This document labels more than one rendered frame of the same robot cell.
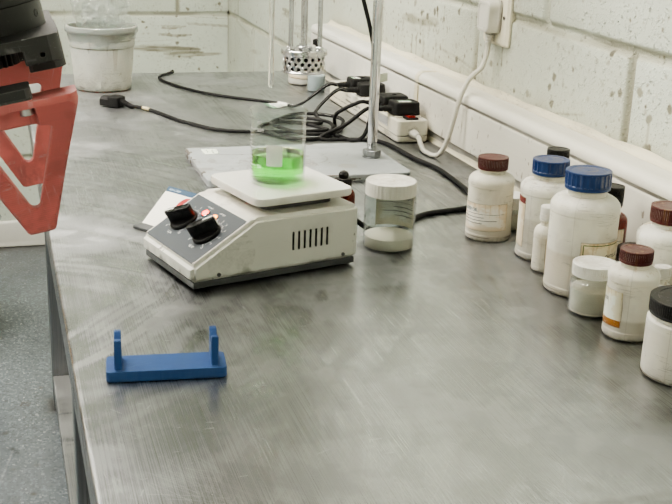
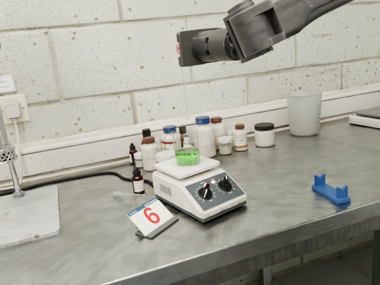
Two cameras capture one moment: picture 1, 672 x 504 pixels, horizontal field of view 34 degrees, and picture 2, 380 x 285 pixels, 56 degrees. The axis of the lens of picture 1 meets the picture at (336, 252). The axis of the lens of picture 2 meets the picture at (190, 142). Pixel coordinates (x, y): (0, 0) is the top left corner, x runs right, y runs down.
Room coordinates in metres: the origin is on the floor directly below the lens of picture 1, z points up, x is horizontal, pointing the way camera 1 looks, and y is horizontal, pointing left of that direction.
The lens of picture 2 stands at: (1.17, 0.88, 1.11)
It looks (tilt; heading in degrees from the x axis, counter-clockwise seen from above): 15 degrees down; 268
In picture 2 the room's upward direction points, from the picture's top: 6 degrees counter-clockwise
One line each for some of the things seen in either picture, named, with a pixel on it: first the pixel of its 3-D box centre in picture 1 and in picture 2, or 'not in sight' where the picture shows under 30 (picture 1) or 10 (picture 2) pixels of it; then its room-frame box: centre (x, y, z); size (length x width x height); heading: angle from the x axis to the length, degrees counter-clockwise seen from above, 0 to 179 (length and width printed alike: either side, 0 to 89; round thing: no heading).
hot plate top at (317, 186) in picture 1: (280, 184); (186, 164); (1.16, 0.06, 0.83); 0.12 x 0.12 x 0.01; 33
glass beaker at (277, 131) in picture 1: (276, 146); (185, 148); (1.16, 0.07, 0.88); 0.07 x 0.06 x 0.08; 38
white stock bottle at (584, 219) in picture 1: (582, 229); (203, 136); (1.09, -0.26, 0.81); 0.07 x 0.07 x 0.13
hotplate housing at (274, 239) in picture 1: (259, 225); (194, 184); (1.15, 0.09, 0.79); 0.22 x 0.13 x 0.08; 123
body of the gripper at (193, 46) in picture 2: not in sight; (208, 46); (1.10, 0.17, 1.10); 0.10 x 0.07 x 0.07; 28
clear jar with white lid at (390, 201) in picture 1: (389, 213); (167, 167); (1.21, -0.06, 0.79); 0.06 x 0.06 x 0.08
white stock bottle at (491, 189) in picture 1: (490, 196); (150, 153); (1.27, -0.18, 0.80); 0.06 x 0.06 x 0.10
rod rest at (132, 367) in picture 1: (166, 352); (330, 187); (0.85, 0.14, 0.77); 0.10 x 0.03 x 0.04; 101
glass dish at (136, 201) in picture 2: not in sight; (141, 202); (1.28, 0.09, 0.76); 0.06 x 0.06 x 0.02
